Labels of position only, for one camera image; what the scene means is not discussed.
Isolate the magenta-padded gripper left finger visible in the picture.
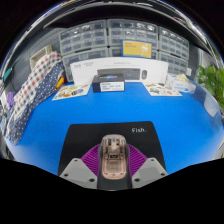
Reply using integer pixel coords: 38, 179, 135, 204
59, 143, 103, 190

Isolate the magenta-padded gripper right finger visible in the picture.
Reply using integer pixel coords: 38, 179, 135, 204
125, 143, 168, 190

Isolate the translucent pink computer mouse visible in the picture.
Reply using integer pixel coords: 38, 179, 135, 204
100, 134, 129, 180

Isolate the black mouse pad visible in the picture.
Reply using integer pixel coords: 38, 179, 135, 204
57, 120, 167, 177

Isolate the navy polka dot cloth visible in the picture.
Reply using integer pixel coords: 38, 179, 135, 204
5, 61, 66, 146

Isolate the colourful printed leaflet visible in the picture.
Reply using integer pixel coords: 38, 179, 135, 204
143, 82, 183, 98
52, 83, 91, 102

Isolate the small yellow plastic item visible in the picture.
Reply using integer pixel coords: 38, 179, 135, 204
55, 75, 65, 90

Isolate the clear plastic pack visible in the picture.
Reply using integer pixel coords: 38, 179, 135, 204
165, 73, 198, 95

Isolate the small dark box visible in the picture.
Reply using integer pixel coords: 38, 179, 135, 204
91, 73, 126, 94

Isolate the purple plastic item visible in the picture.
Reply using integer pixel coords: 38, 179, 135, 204
6, 91, 16, 108

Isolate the white keyboard box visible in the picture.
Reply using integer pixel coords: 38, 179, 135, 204
69, 56, 170, 87

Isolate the red blue checkered cloth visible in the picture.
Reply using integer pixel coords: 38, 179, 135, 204
14, 51, 64, 111

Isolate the green potted plant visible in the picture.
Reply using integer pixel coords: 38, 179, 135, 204
197, 64, 224, 118

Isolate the grey drawer cabinet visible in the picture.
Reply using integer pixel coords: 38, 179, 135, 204
107, 18, 160, 48
158, 26, 190, 61
109, 46, 159, 59
59, 19, 108, 56
159, 51, 188, 75
62, 47, 110, 83

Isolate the teal plastic holder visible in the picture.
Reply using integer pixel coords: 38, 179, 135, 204
3, 67, 14, 82

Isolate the white woven basket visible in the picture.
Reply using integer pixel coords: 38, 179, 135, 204
29, 44, 54, 71

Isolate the yellow card package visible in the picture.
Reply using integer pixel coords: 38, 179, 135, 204
121, 39, 153, 59

